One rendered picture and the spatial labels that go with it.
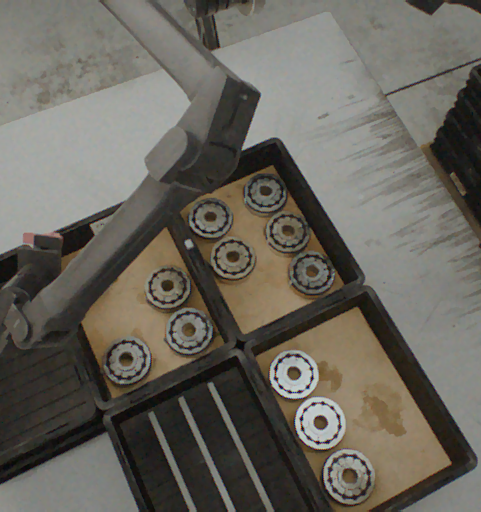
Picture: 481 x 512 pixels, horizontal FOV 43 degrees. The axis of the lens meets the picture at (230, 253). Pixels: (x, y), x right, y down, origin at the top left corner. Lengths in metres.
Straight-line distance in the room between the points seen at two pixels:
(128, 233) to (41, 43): 2.18
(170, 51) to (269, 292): 0.69
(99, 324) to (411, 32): 2.08
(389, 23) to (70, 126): 1.69
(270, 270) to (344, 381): 0.29
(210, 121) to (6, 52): 2.27
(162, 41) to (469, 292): 1.04
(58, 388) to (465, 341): 0.94
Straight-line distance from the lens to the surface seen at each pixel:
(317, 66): 1.84
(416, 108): 2.71
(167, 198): 0.76
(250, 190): 1.42
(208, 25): 1.99
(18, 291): 0.98
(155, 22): 0.85
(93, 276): 0.85
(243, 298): 1.35
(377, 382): 1.34
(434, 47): 2.93
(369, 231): 1.59
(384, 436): 1.32
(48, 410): 1.35
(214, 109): 0.72
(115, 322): 1.35
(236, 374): 1.31
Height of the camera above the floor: 2.11
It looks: 68 degrees down
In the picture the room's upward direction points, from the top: straight up
